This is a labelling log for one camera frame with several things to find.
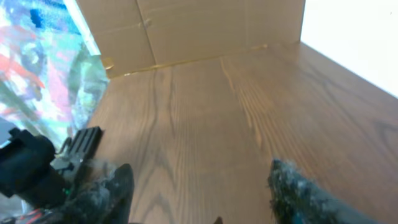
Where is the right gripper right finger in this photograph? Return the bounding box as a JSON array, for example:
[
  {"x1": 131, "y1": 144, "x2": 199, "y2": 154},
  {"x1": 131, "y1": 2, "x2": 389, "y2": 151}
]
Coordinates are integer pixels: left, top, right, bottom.
[{"x1": 267, "y1": 159, "x2": 377, "y2": 224}]

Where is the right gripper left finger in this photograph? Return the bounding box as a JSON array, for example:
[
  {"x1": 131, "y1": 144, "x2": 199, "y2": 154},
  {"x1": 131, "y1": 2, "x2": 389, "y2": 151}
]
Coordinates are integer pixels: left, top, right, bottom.
[{"x1": 46, "y1": 164, "x2": 134, "y2": 224}]

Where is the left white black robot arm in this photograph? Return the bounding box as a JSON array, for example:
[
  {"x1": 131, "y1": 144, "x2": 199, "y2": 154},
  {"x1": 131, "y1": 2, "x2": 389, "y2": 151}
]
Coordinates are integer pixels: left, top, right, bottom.
[{"x1": 1, "y1": 128, "x2": 67, "y2": 208}]

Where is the brown cardboard panel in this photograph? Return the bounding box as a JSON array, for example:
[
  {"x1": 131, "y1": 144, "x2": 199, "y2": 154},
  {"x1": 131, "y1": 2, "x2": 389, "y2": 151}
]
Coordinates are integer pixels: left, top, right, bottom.
[{"x1": 78, "y1": 0, "x2": 305, "y2": 78}]

